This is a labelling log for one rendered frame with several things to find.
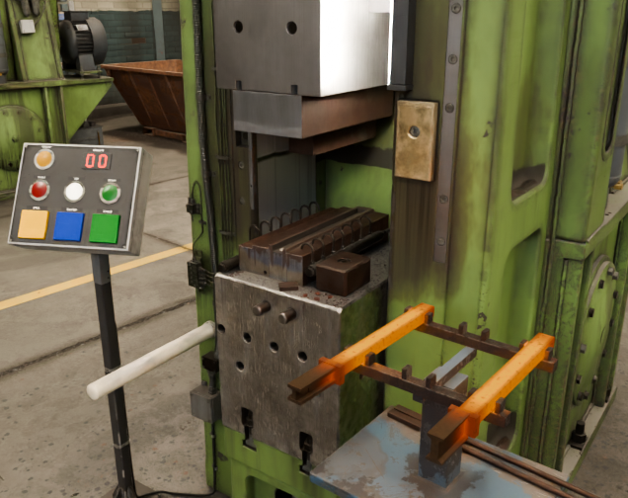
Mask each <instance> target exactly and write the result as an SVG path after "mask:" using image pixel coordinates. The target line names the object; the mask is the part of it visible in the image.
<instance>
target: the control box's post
mask: <svg viewBox="0 0 628 498"><path fill-rule="evenodd" d="M90 254H91V263H92V271H93V280H94V283H95V292H96V300H97V308H98V316H99V325H100V333H101V342H102V350H103V359H104V367H105V368H108V369H110V370H112V369H114V368H116V367H118V366H119V355H118V338H117V330H116V321H115V311H114V302H113V293H112V284H111V280H112V279H111V269H110V260H109V254H93V253H90ZM108 400H109V409H110V417H111V426H112V434H113V443H114V444H117V445H119V446H121V445H122V444H124V443H125V442H127V441H128V437H127V429H126V420H125V410H124V401H123V392H122V386H121V387H120V388H118V389H116V390H114V391H112V392H110V393H109V394H108ZM114 451H115V458H116V468H117V477H118V488H120V487H121V488H122V491H123V498H128V497H127V488H128V487H129V486H130V487H132V489H133V483H132V474H131V464H130V455H129V446H128V444H127V445H126V446H124V447H123V448H121V449H117V448H115V447H114Z"/></svg>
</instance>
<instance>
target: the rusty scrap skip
mask: <svg viewBox="0 0 628 498"><path fill-rule="evenodd" d="M101 68H105V70H106V72H107V76H109V77H113V78H114V81H113V83H114V84H115V86H116V87H117V89H118V91H119V92H120V94H121V95H122V97H123V98H124V100H125V101H126V103H127V104H128V106H129V107H130V109H131V110H132V112H133V113H134V115H135V116H136V118H137V120H138V121H139V122H140V124H141V125H147V126H145V127H144V128H143V134H146V135H151V136H155V135H159V136H164V137H169V138H174V139H178V140H181V141H182V142H184V143H187V139H186V119H185V99H184V79H183V61H182V60H180V59H172V60H157V61H143V62H130V63H115V64H101ZM179 132H183V133H179Z"/></svg>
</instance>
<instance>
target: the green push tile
mask: <svg viewBox="0 0 628 498"><path fill-rule="evenodd" d="M119 223H120V215H118V214H99V213H93V217H92V224H91V230H90V237H89V242H92V243H109V244H118V231H119Z"/></svg>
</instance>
